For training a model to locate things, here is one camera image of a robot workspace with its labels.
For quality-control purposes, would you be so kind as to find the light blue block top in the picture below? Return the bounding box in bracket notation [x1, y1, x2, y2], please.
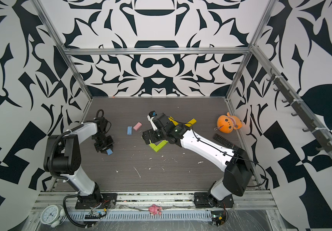
[127, 126, 132, 135]

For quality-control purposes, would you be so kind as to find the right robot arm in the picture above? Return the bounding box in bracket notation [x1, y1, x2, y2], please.
[142, 111, 259, 201]

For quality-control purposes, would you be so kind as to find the orange plush toy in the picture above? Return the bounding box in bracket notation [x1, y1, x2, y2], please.
[215, 112, 243, 134]

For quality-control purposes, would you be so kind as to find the white cable duct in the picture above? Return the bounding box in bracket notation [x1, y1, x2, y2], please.
[69, 210, 212, 222]

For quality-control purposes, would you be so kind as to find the pink block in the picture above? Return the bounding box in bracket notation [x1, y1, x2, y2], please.
[133, 122, 142, 131]

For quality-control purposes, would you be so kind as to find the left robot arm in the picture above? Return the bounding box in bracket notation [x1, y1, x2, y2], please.
[43, 109, 114, 204]

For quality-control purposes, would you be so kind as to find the circuit board right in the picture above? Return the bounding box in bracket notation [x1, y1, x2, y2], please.
[211, 211, 228, 227]

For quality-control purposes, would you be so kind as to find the light blue block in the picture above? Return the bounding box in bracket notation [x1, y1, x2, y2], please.
[127, 126, 132, 135]
[106, 149, 113, 156]

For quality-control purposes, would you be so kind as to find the black remote control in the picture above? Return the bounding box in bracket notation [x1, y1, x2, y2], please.
[213, 133, 240, 151]

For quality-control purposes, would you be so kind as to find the pink pig toy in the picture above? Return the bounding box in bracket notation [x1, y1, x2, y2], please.
[148, 204, 162, 216]

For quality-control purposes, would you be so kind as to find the white alarm clock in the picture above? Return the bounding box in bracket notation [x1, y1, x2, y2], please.
[40, 205, 67, 228]

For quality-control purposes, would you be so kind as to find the black hook rail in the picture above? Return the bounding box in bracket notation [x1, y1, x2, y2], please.
[267, 73, 332, 153]

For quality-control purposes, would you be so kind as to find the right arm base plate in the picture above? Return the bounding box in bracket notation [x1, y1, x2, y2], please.
[194, 192, 234, 208]

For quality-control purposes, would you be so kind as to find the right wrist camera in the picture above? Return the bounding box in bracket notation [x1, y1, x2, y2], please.
[147, 111, 157, 131]

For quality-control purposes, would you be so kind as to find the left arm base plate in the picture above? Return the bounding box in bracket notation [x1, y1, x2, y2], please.
[75, 193, 118, 209]

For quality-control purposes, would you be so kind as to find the yellow block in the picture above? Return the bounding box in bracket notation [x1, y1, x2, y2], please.
[185, 118, 197, 127]
[169, 117, 179, 126]

